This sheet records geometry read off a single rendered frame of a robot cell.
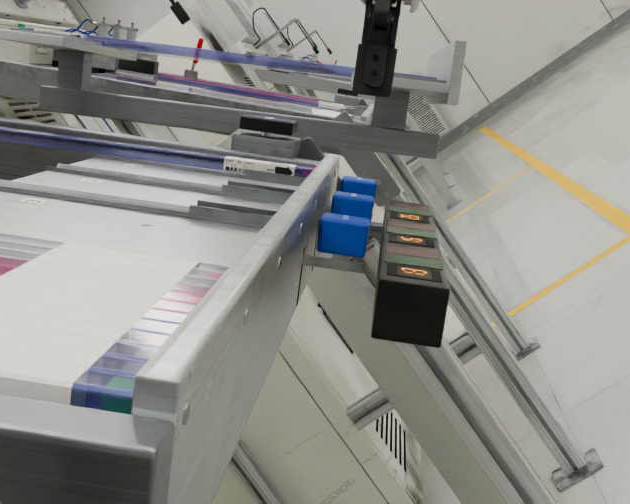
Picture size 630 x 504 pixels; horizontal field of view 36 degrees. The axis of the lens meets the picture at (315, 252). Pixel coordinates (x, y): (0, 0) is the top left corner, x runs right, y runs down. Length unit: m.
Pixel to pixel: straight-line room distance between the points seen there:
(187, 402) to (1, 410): 0.05
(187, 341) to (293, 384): 1.49
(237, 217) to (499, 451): 0.48
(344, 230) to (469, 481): 0.70
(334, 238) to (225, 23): 4.84
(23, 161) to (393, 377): 0.52
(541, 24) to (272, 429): 6.86
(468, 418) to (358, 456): 0.83
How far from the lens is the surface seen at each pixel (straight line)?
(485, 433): 0.98
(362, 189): 0.80
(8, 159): 0.96
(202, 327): 0.29
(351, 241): 0.58
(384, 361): 1.18
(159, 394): 0.24
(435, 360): 0.94
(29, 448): 0.23
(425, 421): 1.21
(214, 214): 0.59
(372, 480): 1.81
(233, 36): 5.39
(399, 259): 0.59
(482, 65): 8.32
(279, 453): 1.80
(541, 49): 8.38
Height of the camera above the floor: 0.76
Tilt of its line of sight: 6 degrees down
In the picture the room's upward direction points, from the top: 35 degrees counter-clockwise
